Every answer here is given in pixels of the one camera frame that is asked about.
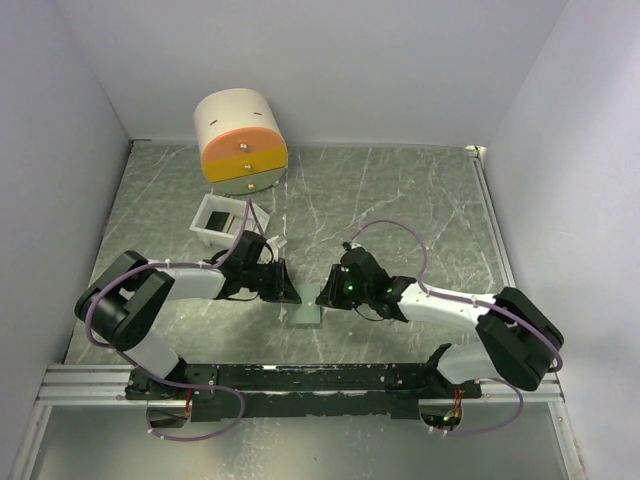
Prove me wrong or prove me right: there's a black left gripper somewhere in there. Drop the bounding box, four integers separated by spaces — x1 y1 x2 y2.
243 257 302 304

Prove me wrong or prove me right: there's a green card holder book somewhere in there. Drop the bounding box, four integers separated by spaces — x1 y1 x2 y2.
286 283 322 329

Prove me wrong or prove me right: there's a white card tray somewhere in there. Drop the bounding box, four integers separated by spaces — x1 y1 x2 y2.
190 194 247 249

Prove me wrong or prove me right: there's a black credit card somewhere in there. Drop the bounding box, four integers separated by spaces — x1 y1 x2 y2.
205 211 230 232

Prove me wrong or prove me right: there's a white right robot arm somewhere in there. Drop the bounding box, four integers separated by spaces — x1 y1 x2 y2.
315 246 564 398

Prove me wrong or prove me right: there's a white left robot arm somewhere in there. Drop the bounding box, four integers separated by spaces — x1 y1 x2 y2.
74 230 301 399

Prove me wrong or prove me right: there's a round mini drawer cabinet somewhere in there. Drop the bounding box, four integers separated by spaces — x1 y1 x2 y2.
194 88 288 195

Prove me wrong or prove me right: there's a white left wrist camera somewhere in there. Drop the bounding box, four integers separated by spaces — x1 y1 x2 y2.
267 235 287 261

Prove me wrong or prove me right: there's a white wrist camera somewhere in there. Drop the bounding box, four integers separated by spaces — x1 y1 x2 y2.
267 235 287 261
341 241 364 252

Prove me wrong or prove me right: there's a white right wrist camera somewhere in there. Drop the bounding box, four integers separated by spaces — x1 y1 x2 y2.
341 241 364 252

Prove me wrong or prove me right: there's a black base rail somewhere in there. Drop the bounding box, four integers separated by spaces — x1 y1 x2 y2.
125 344 481 422

